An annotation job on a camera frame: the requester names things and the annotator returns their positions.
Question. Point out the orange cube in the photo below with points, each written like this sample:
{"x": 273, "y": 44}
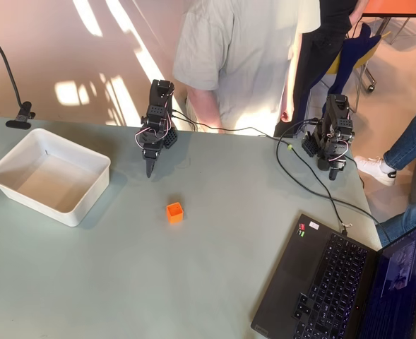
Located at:
{"x": 175, "y": 214}

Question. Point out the black leader arm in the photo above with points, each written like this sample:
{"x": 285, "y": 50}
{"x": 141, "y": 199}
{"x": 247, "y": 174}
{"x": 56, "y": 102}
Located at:
{"x": 334, "y": 120}

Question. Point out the person's left forearm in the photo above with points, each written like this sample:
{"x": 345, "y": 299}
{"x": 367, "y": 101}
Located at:
{"x": 291, "y": 81}

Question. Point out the person's right forearm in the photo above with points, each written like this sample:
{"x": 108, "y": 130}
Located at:
{"x": 206, "y": 109}

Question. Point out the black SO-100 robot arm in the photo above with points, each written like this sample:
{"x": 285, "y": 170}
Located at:
{"x": 158, "y": 116}

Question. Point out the white plastic bin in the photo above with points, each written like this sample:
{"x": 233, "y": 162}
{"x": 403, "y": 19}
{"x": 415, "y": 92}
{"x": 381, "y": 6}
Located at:
{"x": 45, "y": 183}

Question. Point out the person's left hand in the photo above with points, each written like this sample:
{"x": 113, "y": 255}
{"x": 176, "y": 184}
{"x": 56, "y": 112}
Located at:
{"x": 287, "y": 114}

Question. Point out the person in beige t-shirt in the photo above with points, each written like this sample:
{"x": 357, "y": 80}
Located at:
{"x": 243, "y": 53}

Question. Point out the black laptop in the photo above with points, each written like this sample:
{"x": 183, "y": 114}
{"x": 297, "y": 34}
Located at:
{"x": 299, "y": 265}

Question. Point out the person in black clothes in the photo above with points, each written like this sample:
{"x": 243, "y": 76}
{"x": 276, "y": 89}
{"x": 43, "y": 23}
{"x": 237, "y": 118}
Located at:
{"x": 320, "y": 35}

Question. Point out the white sneaker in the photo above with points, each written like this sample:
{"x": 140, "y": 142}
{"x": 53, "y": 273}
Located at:
{"x": 375, "y": 169}

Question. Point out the navy jacket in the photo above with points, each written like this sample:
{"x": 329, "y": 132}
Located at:
{"x": 356, "y": 46}

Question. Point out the yellow chair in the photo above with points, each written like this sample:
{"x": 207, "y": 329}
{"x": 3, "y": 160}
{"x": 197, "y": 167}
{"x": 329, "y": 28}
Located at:
{"x": 364, "y": 56}

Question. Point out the person in blue jeans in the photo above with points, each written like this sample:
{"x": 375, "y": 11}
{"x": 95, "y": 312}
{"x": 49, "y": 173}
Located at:
{"x": 412, "y": 137}

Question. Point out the orange table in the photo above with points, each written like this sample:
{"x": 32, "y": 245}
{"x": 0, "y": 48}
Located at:
{"x": 391, "y": 7}

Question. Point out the black gooseneck clamp mount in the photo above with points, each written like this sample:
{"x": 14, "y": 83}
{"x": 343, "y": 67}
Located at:
{"x": 22, "y": 114}

